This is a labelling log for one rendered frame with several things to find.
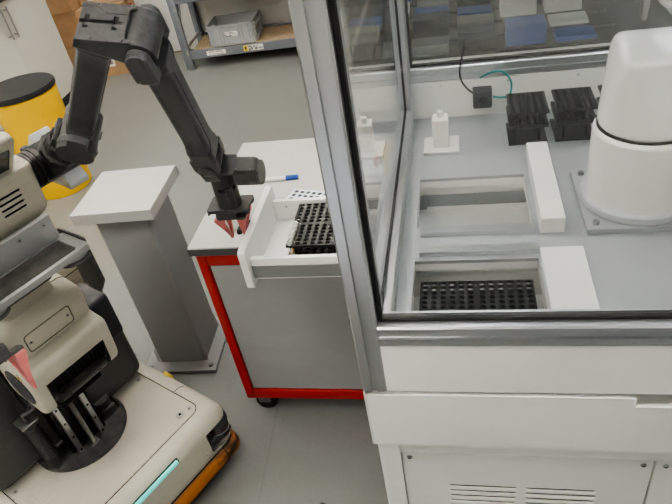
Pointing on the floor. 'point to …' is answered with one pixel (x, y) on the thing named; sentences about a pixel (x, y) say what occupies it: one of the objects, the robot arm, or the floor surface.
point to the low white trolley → (280, 300)
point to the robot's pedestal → (155, 266)
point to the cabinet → (523, 476)
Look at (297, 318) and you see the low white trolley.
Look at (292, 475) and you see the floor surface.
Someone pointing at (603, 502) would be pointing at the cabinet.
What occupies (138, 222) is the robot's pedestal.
